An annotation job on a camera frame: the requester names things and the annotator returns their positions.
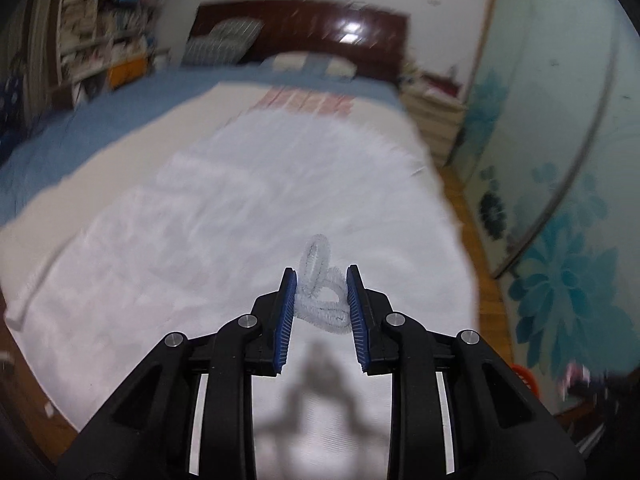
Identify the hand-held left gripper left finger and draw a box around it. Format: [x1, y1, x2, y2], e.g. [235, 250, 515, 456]
[57, 267, 300, 480]

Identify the floral sliding wardrobe door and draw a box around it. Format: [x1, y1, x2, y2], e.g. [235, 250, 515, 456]
[455, 0, 640, 386]

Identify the orange plastic basket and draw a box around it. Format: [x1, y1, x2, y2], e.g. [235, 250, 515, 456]
[512, 365, 542, 399]

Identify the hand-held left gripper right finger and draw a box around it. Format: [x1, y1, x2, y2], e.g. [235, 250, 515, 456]
[345, 264, 587, 480]

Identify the cream blanket with red print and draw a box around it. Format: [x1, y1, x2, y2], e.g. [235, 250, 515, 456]
[0, 82, 416, 231]

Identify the white fuzzy pipe cleaner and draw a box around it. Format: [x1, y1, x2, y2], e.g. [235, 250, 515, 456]
[295, 232, 353, 336]

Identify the white cloth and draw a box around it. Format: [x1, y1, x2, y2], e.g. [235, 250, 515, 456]
[5, 110, 477, 432]

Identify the dark blue dotted cloth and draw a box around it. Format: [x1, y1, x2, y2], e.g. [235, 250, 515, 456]
[0, 72, 27, 152]

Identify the white pillow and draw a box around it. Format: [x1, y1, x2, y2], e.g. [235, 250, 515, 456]
[260, 51, 359, 79]

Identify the dark red box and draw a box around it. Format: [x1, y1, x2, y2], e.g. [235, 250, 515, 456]
[425, 72, 464, 99]

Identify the cream nightstand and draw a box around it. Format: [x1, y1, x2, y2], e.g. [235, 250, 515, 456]
[400, 85, 469, 167]

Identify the orange storage box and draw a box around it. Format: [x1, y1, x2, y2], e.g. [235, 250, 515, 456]
[107, 57, 151, 89]

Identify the wooden bookshelf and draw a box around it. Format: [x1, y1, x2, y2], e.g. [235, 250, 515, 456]
[25, 0, 171, 111]

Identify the dark red wooden headboard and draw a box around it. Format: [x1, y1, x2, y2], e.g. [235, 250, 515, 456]
[190, 0, 411, 86]

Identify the bed with blue sheet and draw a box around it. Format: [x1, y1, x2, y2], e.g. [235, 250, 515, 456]
[0, 52, 477, 432]

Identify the pink wrapper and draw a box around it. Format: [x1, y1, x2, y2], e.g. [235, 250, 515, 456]
[559, 362, 594, 397]

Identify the striped grey pillow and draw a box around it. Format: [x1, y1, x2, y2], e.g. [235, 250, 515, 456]
[182, 17, 265, 66]

